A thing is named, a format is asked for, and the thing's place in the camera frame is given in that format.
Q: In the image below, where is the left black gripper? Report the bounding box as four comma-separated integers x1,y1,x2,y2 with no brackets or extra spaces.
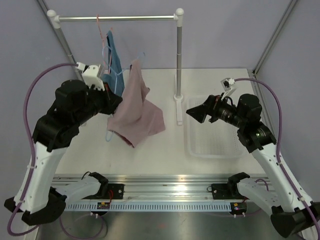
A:
74,80,124,126

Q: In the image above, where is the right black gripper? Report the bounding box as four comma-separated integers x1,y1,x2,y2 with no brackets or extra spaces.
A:
187,93,246,129

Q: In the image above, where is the blue plastic hanger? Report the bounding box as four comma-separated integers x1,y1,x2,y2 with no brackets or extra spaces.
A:
102,46,146,143

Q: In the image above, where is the pink tank top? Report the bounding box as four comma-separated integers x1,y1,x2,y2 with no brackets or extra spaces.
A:
107,59,166,148

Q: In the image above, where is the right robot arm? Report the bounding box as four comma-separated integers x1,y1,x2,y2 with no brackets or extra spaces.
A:
186,93,320,238

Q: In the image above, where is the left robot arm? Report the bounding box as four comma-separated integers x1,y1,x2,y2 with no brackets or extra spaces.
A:
4,80,123,226

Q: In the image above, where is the blue tank top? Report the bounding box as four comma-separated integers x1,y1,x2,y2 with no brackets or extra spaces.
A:
101,30,125,97

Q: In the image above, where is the pink plastic hanger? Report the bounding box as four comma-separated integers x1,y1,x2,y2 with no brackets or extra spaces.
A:
96,14,111,74

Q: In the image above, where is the white plastic basket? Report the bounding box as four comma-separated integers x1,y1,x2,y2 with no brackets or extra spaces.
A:
183,95,248,160

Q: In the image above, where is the metal clothes rack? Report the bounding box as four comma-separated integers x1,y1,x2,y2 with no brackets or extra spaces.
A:
46,8,184,126

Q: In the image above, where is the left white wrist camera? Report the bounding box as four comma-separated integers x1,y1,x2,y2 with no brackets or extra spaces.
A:
76,62,105,91

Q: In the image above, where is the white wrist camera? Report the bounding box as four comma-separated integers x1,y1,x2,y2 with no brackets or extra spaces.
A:
76,62,105,91
221,78,237,100

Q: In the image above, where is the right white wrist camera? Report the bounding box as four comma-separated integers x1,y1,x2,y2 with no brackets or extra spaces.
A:
221,78,237,100

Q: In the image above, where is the aluminium frame post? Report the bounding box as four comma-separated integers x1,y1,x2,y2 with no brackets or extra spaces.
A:
252,0,300,77

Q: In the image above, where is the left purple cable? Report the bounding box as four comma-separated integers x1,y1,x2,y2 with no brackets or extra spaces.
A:
6,63,81,237

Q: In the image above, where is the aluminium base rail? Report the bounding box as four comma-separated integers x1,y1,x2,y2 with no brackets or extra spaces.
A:
49,174,283,203

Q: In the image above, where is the white slotted cable duct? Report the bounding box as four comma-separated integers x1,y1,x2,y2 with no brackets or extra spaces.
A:
65,201,231,212

